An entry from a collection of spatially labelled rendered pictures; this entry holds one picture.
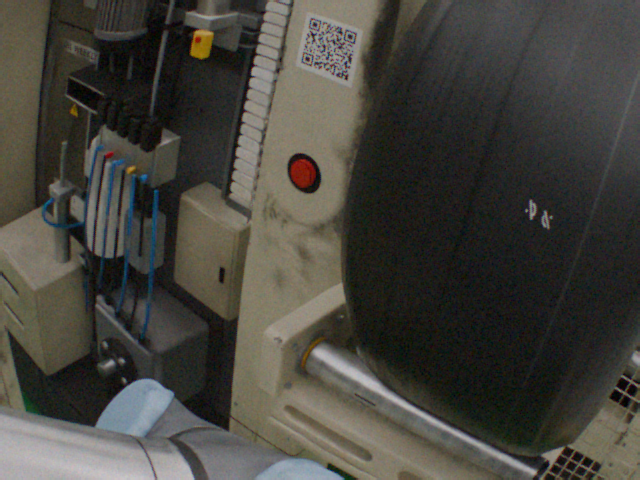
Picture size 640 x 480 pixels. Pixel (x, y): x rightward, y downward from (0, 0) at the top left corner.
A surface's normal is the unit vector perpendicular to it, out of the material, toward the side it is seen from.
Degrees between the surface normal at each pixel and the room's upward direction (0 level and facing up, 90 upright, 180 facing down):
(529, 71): 56
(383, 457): 90
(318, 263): 90
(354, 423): 0
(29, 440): 19
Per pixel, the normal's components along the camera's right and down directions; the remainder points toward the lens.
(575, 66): -0.36, -0.26
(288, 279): -0.61, 0.35
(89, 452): 0.48, -0.75
